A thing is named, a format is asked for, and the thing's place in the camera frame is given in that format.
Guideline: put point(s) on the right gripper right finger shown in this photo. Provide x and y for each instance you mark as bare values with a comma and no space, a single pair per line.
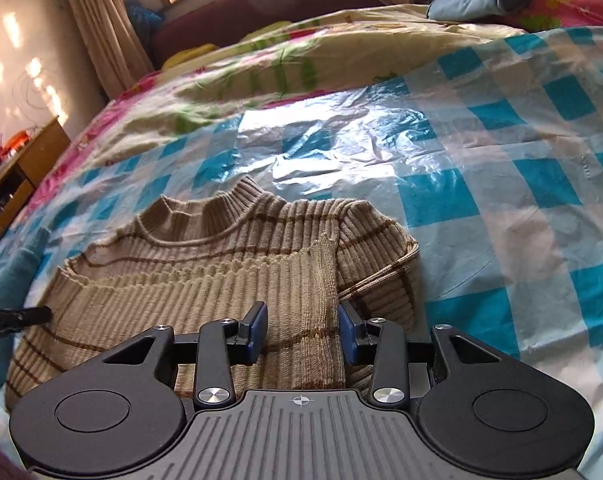
381,344

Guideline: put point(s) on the beige striped ribbed sweater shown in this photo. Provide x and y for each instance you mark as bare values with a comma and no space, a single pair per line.
185,264

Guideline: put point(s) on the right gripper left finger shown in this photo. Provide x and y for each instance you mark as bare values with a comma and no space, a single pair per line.
223,344

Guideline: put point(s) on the floral bed quilt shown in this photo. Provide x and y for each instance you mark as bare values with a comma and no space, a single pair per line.
334,52

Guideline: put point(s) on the wooden bedside desk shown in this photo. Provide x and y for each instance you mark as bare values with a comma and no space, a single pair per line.
23,173

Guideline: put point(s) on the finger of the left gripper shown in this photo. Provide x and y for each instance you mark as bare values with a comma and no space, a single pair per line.
14,321

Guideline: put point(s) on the beige curtain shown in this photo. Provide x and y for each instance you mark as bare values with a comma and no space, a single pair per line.
114,47

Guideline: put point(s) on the teal fleece garment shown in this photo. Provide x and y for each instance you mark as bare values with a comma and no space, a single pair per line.
19,266

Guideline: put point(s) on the blue white checkered plastic sheet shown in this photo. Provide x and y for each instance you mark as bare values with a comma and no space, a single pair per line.
490,157

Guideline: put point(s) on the dark red headboard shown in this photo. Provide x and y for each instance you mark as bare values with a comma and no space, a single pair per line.
190,23

